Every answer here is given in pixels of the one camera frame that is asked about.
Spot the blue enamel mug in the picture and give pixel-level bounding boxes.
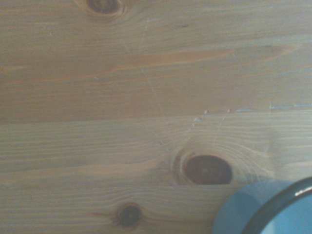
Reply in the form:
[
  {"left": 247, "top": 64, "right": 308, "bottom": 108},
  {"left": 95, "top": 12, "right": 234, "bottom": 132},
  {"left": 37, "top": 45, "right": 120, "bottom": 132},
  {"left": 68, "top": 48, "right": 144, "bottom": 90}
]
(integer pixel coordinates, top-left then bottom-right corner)
[{"left": 210, "top": 175, "right": 312, "bottom": 234}]

